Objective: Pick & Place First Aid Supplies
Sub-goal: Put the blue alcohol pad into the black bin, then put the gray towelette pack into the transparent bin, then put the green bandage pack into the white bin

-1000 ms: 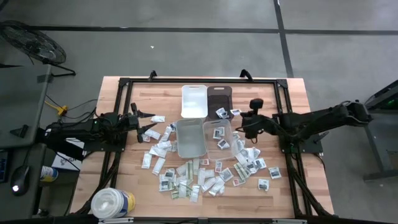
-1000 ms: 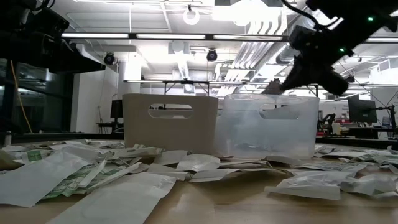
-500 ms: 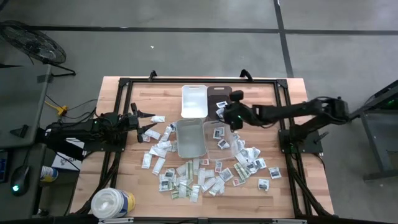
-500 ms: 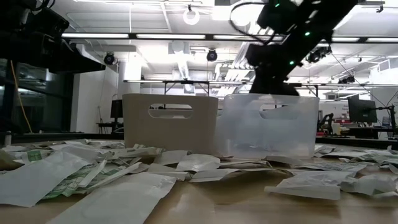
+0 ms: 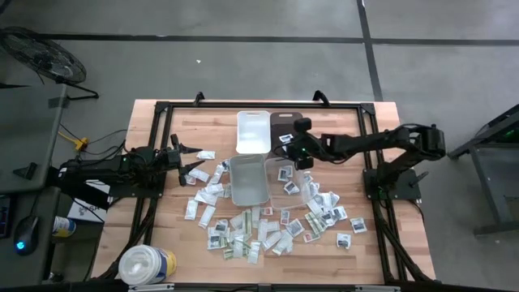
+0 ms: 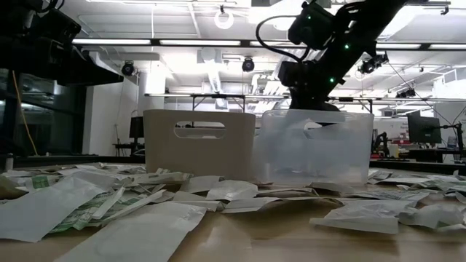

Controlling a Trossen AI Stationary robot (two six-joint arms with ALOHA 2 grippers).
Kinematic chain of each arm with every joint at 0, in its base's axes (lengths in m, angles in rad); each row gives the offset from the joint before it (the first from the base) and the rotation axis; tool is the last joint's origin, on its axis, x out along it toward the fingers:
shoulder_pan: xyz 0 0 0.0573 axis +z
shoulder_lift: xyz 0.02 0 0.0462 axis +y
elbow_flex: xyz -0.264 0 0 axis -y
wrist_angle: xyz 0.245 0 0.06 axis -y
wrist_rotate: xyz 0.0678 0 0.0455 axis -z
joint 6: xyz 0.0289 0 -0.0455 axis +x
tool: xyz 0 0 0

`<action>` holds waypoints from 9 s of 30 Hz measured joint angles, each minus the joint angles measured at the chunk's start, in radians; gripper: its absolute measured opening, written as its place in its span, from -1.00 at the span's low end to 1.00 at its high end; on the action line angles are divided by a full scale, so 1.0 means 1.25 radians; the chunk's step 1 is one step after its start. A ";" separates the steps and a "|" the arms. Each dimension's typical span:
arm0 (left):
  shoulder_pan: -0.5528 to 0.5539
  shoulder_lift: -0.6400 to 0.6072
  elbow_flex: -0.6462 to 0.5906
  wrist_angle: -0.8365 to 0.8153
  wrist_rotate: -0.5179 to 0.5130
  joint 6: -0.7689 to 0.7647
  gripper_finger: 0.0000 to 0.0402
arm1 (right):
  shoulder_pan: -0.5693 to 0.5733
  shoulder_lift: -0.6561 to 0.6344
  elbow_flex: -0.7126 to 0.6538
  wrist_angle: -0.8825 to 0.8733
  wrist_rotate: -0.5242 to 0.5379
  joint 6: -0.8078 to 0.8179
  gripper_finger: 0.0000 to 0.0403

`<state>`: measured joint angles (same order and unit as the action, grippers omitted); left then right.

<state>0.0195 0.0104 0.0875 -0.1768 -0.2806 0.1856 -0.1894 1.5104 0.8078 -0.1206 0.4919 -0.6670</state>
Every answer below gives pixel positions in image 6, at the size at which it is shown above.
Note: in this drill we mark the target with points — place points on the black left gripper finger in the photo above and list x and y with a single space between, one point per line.
87 72

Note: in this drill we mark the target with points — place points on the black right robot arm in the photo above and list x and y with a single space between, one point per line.
364 25

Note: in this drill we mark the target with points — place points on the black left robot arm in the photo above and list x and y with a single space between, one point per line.
14 7

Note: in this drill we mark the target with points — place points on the clear plastic bin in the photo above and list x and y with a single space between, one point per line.
316 163

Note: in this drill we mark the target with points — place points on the black computer monitor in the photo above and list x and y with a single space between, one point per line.
424 129
137 127

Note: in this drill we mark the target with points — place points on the black ceiling spotlight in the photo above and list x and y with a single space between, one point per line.
405 93

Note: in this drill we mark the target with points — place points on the dark background desk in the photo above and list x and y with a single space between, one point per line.
129 146
429 153

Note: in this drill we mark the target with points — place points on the white cup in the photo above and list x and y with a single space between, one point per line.
394 151

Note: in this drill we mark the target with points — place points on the small white bottle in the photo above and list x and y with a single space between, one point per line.
8 163

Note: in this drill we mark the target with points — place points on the linear ceiling light fixture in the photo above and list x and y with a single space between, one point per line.
200 42

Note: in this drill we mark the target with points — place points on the green print paper packet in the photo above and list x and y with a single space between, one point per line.
78 214
42 182

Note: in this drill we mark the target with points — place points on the white packet black text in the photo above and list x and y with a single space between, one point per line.
406 180
393 195

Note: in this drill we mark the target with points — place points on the green edged white packet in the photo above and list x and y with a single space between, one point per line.
164 177

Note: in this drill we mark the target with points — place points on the narrow white strip packet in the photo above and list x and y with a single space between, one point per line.
138 203
109 202

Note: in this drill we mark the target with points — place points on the light grey plastic bin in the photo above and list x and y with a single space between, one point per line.
200 160

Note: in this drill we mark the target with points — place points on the brown paper packet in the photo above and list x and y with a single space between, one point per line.
9 189

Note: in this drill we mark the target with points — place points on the large white paper packet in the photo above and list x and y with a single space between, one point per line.
138 233
36 211

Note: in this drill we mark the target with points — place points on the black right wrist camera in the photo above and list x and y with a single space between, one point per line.
293 74

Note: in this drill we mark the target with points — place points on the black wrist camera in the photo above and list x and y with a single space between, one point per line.
60 29
293 74

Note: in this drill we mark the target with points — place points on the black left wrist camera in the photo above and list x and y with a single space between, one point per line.
60 29

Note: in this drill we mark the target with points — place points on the black ceiling camera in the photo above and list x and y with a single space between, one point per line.
128 68
369 66
248 64

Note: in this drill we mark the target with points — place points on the black background rig frame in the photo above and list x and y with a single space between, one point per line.
218 96

